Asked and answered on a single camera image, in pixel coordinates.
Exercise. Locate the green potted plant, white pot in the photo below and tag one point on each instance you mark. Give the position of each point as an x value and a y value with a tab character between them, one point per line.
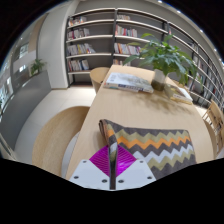
163	58

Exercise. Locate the round ceiling lights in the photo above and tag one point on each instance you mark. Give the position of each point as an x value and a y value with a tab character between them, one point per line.
201	30

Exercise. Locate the dark metal bookshelf unit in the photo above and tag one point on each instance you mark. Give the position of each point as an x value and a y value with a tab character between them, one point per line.
96	36

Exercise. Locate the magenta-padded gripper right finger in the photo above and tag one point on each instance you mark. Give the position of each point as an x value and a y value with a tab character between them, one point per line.
136	173

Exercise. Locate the slatted wooden chair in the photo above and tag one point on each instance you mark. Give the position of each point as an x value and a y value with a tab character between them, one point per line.
216	115

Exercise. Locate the large white book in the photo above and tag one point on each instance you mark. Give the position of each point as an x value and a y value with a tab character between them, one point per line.
128	81

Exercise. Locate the yellow-green book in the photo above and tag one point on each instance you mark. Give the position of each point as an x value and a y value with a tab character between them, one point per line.
180	95

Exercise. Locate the small green background plant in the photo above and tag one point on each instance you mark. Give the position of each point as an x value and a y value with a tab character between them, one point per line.
36	66

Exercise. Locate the zigzag striped grey towel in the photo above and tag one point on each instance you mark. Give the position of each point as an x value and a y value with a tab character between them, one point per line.
160	146

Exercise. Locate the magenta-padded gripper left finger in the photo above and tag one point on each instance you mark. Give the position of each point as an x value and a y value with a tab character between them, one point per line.
88	173

